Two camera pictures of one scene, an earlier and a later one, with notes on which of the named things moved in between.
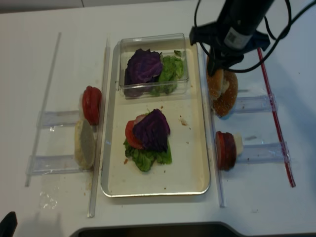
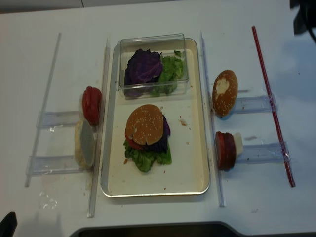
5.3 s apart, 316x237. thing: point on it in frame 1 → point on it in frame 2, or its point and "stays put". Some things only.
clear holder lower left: x=47 y=164 stays put
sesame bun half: x=215 y=83 → x=144 y=124
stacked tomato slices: x=91 y=104 stays put
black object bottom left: x=8 y=225 stays put
